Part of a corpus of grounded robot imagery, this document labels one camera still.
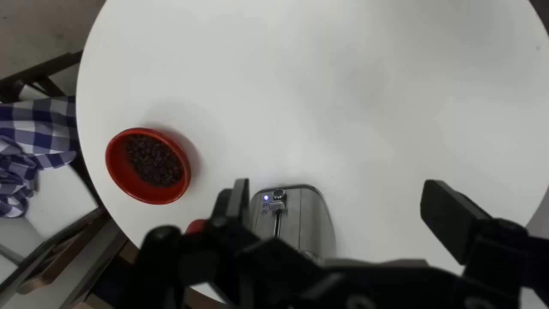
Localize red mug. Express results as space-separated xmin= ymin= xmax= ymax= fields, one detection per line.
xmin=185 ymin=218 xmax=211 ymax=237

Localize blue white checked cloth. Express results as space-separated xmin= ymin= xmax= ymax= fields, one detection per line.
xmin=0 ymin=96 xmax=79 ymax=220

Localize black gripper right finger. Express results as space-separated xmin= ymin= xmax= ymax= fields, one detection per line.
xmin=420 ymin=178 xmax=501 ymax=268

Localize dark coffee beans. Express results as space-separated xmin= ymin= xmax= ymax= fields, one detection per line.
xmin=122 ymin=134 xmax=185 ymax=189

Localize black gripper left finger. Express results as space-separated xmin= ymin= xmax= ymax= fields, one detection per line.
xmin=226 ymin=177 xmax=252 ymax=230

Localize red bowl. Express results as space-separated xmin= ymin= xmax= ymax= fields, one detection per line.
xmin=105 ymin=125 xmax=194 ymax=206

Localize black metal frame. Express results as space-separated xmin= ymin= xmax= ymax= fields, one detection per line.
xmin=0 ymin=50 xmax=84 ymax=103

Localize grey metal rail frame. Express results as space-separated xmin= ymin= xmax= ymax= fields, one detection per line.
xmin=0 ymin=204 xmax=129 ymax=309

